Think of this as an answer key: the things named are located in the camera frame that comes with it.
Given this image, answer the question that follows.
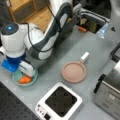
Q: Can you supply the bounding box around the silver toaster oven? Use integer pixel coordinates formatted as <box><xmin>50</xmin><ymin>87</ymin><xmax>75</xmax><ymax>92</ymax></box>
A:
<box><xmin>93</xmin><ymin>43</ymin><xmax>120</xmax><ymax>120</ymax></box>

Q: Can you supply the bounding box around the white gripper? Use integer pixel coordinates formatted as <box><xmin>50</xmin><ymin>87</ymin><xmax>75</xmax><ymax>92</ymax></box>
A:
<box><xmin>1</xmin><ymin>50</ymin><xmax>36</xmax><ymax>77</ymax></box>

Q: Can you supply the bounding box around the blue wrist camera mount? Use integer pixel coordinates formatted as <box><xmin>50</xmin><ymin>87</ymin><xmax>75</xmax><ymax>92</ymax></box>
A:
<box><xmin>1</xmin><ymin>60</ymin><xmax>21</xmax><ymax>72</ymax></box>

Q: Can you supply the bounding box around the orange small object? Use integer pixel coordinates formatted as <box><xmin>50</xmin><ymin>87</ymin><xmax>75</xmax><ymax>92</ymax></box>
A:
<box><xmin>78</xmin><ymin>27</ymin><xmax>87</xmax><ymax>32</ymax></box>

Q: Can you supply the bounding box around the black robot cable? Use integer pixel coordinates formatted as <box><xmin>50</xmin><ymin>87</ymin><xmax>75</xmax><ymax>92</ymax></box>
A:
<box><xmin>26</xmin><ymin>3</ymin><xmax>73</xmax><ymax>53</ymax></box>

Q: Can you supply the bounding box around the pink pan with white handle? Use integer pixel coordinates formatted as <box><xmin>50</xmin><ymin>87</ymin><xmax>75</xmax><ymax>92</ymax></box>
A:
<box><xmin>61</xmin><ymin>52</ymin><xmax>89</xmax><ymax>83</ymax></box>

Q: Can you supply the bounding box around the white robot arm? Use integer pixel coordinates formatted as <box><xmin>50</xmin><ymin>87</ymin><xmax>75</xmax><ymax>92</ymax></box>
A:
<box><xmin>0</xmin><ymin>0</ymin><xmax>74</xmax><ymax>77</ymax></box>

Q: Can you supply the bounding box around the aluminium frame rail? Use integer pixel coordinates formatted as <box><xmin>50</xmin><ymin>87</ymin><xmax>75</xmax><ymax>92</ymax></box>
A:
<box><xmin>80</xmin><ymin>8</ymin><xmax>110</xmax><ymax>23</ymax></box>

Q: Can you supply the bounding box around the orange toy carrot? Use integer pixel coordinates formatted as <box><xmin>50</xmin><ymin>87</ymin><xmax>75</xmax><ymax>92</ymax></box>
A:
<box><xmin>19</xmin><ymin>76</ymin><xmax>32</xmax><ymax>84</ymax></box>

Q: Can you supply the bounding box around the teal bowl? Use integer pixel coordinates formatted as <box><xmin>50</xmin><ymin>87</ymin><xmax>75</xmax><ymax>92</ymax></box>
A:
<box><xmin>12</xmin><ymin>70</ymin><xmax>38</xmax><ymax>87</ymax></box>

